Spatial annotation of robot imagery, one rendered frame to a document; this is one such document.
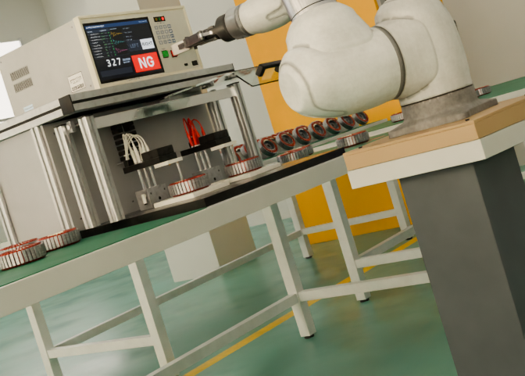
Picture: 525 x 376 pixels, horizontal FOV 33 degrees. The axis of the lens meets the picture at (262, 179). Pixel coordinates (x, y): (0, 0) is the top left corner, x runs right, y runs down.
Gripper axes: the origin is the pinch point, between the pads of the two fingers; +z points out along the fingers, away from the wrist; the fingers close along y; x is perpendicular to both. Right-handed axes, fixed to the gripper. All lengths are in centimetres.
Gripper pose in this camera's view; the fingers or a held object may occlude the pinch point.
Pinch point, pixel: (181, 47)
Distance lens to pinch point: 260.0
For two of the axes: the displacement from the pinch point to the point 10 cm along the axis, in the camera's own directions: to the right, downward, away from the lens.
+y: 5.9, -2.2, 7.8
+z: -7.6, 2.0, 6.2
